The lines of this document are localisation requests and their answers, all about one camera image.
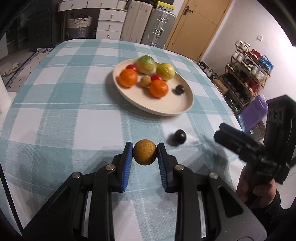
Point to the purple bag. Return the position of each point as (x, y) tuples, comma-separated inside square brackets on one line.
[(253, 113)]

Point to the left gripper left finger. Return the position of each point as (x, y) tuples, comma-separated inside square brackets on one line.
[(81, 208)]

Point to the red tomato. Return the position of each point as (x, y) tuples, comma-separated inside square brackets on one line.
[(156, 77), (132, 67)]

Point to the shoe rack with shoes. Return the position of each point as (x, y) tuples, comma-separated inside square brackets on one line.
[(245, 75)]

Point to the dotted floor rug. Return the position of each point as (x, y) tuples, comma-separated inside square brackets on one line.
[(29, 60)]

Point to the white drawer desk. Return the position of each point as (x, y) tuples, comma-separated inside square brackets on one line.
[(108, 17)]

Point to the beige slippers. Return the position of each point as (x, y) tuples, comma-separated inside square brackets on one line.
[(9, 71)]

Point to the cream round plate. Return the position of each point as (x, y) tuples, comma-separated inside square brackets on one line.
[(169, 105)]

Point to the silver suitcase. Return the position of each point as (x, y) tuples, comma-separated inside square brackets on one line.
[(158, 28)]

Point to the dark plum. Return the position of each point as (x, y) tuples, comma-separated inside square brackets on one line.
[(179, 89), (179, 137)]

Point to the person's right hand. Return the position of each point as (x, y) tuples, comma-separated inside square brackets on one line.
[(266, 191)]

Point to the teal checkered tablecloth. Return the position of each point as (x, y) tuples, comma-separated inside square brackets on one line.
[(69, 116)]

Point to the wooden door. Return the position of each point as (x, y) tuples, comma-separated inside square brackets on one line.
[(195, 27)]

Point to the orange mandarin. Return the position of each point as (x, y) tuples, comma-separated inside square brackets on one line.
[(158, 88), (128, 78)]

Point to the beige suitcase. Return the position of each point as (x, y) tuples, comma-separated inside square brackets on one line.
[(136, 19)]

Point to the woven laundry basket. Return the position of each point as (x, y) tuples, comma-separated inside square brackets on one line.
[(79, 27)]

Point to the brown longan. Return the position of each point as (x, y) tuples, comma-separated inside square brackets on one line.
[(145, 81), (145, 152)]

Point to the green yellow passion fruit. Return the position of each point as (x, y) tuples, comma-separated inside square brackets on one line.
[(145, 64)]

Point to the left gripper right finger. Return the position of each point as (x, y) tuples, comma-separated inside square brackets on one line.
[(208, 209)]

